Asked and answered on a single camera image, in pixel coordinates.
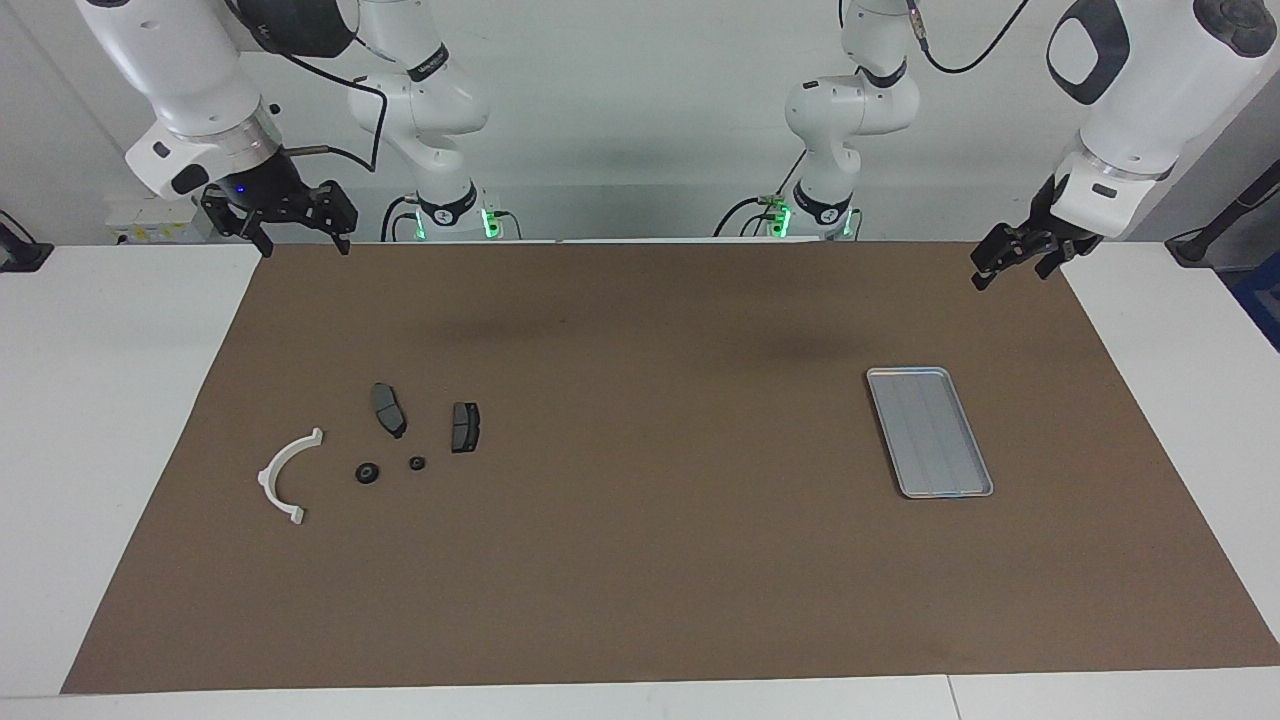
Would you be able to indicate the black pole stand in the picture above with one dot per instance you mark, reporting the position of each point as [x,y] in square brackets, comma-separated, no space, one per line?
[1225,215]

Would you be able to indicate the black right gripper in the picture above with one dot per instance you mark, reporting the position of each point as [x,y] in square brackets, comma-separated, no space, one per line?
[275,200]

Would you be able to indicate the rectangular dark grey brake pad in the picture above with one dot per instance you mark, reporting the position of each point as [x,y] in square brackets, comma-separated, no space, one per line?
[465,427]

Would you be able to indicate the black clamp stand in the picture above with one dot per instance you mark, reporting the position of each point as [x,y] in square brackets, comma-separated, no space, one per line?
[20,250]

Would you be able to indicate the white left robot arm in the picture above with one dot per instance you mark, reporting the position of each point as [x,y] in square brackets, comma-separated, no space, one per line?
[1150,90]

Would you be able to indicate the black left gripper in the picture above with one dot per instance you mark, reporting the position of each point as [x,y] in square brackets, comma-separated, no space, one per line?
[1040,235]

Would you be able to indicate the blue crate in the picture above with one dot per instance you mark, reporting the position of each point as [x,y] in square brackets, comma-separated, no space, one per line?
[1262,300]

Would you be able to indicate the brown table mat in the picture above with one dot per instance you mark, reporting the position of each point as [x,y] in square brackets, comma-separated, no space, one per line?
[640,580]

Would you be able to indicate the large black bearing gear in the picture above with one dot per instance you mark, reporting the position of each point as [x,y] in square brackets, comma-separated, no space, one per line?
[368,473]

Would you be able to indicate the silver metal tray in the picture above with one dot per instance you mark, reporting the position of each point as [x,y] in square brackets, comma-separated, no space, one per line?
[930,430]

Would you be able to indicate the white semicircular bracket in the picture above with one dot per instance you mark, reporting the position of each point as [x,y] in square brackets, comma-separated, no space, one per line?
[268,483]

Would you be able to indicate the elongated dark grey brake pad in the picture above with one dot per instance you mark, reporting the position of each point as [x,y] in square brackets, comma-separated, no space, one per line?
[389,410]

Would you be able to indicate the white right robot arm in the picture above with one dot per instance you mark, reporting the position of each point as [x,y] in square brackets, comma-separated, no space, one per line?
[180,70]

